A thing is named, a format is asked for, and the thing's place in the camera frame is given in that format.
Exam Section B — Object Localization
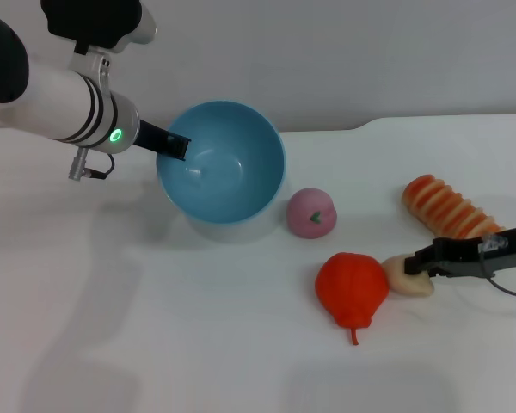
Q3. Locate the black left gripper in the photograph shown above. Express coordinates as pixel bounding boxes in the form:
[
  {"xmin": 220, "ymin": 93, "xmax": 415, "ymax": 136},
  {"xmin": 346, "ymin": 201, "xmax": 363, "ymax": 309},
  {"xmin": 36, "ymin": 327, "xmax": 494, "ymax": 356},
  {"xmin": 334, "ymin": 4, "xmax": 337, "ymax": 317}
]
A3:
[{"xmin": 131, "ymin": 119, "xmax": 193, "ymax": 162}]

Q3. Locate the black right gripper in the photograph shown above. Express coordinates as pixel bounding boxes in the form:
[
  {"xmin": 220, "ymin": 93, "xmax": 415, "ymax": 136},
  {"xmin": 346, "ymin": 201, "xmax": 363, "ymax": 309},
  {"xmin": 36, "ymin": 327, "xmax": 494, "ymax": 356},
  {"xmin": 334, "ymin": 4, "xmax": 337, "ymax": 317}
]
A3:
[{"xmin": 402, "ymin": 225, "xmax": 516, "ymax": 280}]

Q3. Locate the beige egg yolk pastry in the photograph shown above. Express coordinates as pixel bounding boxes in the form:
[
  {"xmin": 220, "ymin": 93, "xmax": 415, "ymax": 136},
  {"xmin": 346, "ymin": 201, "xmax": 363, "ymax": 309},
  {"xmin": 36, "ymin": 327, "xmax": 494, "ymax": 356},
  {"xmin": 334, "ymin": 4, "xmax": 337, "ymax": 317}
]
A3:
[{"xmin": 381, "ymin": 254, "xmax": 435, "ymax": 298}]

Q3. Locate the blue plastic bowl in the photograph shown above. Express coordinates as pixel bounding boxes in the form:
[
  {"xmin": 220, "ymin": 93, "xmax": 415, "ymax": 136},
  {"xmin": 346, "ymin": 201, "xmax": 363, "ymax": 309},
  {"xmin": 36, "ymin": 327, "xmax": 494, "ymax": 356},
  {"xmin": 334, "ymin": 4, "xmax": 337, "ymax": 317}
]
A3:
[{"xmin": 156, "ymin": 100, "xmax": 286, "ymax": 225}]

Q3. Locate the orange striped long bread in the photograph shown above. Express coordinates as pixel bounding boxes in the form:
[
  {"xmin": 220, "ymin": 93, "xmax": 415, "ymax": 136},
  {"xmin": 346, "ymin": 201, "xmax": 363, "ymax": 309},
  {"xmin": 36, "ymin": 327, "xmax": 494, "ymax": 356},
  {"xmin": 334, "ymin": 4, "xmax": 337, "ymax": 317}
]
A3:
[{"xmin": 401, "ymin": 174, "xmax": 507, "ymax": 240}]

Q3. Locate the red toy pear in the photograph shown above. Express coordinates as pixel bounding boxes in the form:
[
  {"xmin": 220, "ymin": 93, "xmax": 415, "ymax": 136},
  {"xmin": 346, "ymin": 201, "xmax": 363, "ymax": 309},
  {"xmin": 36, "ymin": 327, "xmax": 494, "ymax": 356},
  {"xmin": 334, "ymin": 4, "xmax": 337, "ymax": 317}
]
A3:
[{"xmin": 314, "ymin": 252, "xmax": 390, "ymax": 346}]

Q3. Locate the pink peach bun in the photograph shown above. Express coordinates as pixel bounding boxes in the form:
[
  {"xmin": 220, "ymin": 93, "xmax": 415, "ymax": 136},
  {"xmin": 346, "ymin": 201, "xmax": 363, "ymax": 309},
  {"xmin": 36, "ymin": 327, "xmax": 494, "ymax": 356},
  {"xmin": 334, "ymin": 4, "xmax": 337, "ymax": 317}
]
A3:
[{"xmin": 286, "ymin": 187, "xmax": 339, "ymax": 239}]

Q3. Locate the right arm cable with plug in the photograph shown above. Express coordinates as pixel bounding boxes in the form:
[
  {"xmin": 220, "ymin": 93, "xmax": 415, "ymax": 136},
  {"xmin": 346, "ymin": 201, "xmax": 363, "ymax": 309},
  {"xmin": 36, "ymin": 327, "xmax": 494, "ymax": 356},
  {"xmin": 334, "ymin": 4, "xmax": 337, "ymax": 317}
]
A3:
[{"xmin": 477, "ymin": 247, "xmax": 516, "ymax": 299}]

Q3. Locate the left arm cable silver plug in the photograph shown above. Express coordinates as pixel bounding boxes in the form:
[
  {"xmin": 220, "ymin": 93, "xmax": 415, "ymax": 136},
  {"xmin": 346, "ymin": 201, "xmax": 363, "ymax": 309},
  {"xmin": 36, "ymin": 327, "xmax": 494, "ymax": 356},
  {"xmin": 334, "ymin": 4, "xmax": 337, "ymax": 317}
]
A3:
[{"xmin": 67, "ymin": 146, "xmax": 116, "ymax": 181}]

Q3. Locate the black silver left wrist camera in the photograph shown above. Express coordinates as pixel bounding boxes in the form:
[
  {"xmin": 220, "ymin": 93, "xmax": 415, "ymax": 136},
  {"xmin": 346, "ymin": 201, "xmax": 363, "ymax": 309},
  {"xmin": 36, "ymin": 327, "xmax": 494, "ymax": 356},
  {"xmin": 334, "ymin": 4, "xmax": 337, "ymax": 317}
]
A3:
[{"xmin": 40, "ymin": 0, "xmax": 158, "ymax": 56}]

